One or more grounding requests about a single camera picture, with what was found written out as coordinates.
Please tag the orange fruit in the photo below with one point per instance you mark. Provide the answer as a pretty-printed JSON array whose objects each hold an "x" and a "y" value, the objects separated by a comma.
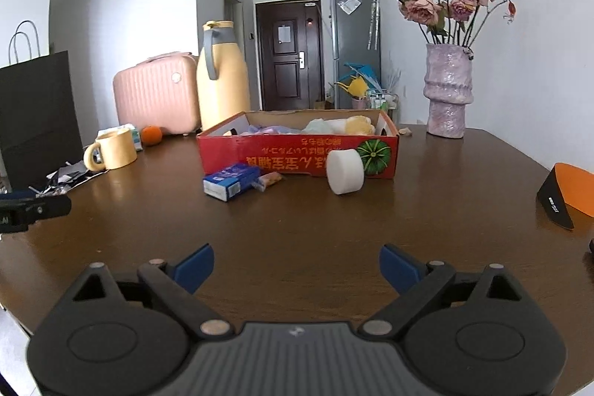
[{"x": 151, "y": 135}]

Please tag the black paper bag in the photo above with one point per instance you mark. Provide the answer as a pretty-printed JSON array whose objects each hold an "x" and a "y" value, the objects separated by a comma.
[{"x": 37, "y": 113}]

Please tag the white soft pad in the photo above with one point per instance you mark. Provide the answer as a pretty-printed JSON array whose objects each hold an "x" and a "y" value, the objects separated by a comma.
[{"x": 338, "y": 126}]

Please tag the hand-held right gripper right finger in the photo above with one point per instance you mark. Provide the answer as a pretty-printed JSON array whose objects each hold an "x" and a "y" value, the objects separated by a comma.
[{"x": 397, "y": 268}]

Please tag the white foam roll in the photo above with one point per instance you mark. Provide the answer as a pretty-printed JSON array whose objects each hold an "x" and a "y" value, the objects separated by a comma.
[{"x": 345, "y": 171}]

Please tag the grey refrigerator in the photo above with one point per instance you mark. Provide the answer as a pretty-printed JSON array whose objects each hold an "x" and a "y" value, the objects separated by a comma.
[{"x": 357, "y": 39}]

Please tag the yellow sponge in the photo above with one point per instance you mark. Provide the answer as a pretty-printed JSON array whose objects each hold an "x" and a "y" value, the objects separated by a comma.
[{"x": 359, "y": 126}]

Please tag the dark brown door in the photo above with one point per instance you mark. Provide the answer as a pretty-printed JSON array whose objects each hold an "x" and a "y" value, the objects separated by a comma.
[{"x": 287, "y": 71}]

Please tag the orange and black box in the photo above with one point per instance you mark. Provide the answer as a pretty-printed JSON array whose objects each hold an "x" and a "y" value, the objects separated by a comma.
[{"x": 571, "y": 187}]

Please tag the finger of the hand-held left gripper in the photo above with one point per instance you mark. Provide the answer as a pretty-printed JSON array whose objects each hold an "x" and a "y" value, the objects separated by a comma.
[{"x": 51, "y": 206}]

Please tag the red cardboard box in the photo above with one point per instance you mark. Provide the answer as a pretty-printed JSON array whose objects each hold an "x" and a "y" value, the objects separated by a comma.
[{"x": 297, "y": 154}]

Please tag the crumpled paper bit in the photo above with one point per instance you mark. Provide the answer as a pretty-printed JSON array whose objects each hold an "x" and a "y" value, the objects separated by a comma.
[{"x": 405, "y": 131}]

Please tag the dark crumpled packaging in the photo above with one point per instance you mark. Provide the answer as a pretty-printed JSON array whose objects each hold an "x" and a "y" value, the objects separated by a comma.
[{"x": 65, "y": 178}]

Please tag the light green soft cloth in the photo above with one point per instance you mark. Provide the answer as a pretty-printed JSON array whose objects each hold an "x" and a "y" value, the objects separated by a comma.
[{"x": 318, "y": 126}]

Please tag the blue small carton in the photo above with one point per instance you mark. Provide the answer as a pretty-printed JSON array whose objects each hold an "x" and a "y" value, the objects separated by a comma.
[{"x": 232, "y": 180}]

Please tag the pink suitcase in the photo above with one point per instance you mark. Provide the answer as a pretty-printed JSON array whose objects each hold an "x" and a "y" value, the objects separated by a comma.
[{"x": 158, "y": 94}]

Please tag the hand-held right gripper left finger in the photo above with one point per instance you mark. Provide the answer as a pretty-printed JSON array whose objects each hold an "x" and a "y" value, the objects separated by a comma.
[{"x": 197, "y": 266}]

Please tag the small snack packet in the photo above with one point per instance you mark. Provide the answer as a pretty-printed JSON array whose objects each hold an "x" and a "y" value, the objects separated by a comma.
[{"x": 269, "y": 180}]

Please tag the pink ceramic vase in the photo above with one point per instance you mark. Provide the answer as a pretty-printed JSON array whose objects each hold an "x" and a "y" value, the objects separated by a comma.
[{"x": 448, "y": 90}]

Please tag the yellow thermos jug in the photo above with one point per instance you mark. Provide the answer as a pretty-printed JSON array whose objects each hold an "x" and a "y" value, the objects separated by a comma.
[{"x": 222, "y": 94}]

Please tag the yellow mug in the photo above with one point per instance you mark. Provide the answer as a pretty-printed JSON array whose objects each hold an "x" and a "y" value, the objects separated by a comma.
[{"x": 118, "y": 150}]

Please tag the blue and yellow toy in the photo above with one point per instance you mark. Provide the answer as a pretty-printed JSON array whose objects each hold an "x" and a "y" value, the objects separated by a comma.
[{"x": 357, "y": 83}]

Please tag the lavender cloth pouch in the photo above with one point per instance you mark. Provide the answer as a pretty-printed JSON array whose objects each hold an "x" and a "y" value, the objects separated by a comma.
[{"x": 269, "y": 129}]

